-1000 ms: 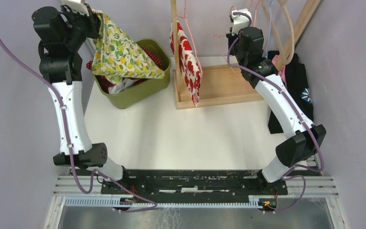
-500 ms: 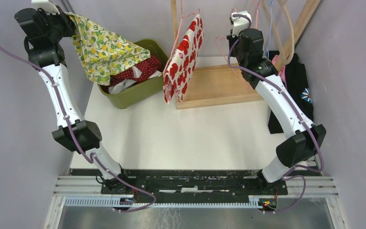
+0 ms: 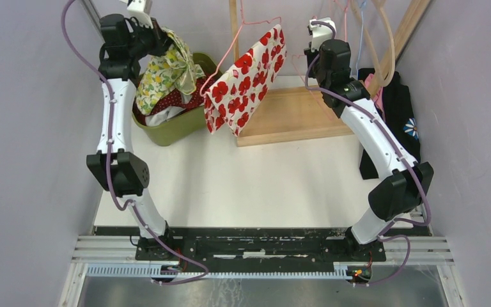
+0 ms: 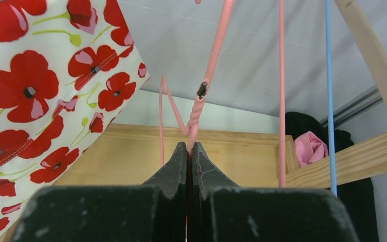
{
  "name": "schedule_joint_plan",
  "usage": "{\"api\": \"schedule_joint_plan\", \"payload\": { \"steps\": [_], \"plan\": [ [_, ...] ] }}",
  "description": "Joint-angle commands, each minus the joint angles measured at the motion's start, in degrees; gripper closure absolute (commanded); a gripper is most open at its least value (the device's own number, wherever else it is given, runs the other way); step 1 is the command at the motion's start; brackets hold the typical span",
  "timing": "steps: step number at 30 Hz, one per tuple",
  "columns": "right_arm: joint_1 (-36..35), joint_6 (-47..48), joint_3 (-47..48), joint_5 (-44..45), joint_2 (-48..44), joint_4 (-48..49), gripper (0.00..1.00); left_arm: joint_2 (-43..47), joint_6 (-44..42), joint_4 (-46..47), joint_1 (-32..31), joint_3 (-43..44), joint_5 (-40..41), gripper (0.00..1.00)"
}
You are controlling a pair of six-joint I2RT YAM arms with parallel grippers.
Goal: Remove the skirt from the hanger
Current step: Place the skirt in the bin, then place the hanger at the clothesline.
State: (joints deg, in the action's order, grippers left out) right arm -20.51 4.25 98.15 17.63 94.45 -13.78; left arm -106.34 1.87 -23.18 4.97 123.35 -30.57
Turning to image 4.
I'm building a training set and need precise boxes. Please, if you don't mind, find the cream plastic hanger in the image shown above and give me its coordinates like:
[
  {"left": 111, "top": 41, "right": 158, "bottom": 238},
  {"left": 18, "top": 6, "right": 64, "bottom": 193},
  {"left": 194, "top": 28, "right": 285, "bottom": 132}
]
[{"left": 334, "top": 0, "right": 387, "bottom": 148}]

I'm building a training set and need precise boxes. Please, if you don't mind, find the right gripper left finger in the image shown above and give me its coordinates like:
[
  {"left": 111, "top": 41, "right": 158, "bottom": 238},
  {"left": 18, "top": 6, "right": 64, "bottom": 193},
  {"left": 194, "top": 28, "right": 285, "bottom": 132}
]
[{"left": 143, "top": 142, "right": 187, "bottom": 241}]

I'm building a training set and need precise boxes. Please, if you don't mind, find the pink wire hanger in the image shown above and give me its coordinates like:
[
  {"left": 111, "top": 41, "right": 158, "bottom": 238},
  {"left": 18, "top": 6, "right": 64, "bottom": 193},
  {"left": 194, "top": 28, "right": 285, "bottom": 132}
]
[
  {"left": 278, "top": 0, "right": 286, "bottom": 188},
  {"left": 159, "top": 0, "right": 234, "bottom": 166}
]

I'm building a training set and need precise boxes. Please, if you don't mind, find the wooden clothes rack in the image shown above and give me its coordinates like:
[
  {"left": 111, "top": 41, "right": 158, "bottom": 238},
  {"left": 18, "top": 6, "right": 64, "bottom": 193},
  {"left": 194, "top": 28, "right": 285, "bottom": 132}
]
[{"left": 0, "top": 123, "right": 387, "bottom": 242}]

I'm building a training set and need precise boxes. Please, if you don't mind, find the red poppy print garment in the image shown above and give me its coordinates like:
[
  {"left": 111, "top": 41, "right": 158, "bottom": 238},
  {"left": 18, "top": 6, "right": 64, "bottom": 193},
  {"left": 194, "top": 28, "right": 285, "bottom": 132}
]
[{"left": 0, "top": 1, "right": 150, "bottom": 236}]

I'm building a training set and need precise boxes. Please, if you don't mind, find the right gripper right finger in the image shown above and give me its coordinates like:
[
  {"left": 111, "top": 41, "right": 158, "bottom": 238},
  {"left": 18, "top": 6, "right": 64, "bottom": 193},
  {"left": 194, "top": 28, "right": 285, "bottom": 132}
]
[{"left": 191, "top": 142, "right": 238, "bottom": 241}]

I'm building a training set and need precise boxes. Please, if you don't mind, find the black garment with flower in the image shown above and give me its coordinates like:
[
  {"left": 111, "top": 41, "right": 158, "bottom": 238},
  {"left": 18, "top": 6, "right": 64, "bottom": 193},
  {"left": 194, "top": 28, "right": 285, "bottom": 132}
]
[{"left": 285, "top": 112, "right": 383, "bottom": 241}]

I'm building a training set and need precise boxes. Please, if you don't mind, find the blue wire hanger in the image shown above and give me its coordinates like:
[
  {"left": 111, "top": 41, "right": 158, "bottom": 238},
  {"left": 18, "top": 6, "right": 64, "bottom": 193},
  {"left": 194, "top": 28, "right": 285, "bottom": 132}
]
[{"left": 325, "top": 0, "right": 338, "bottom": 196}]

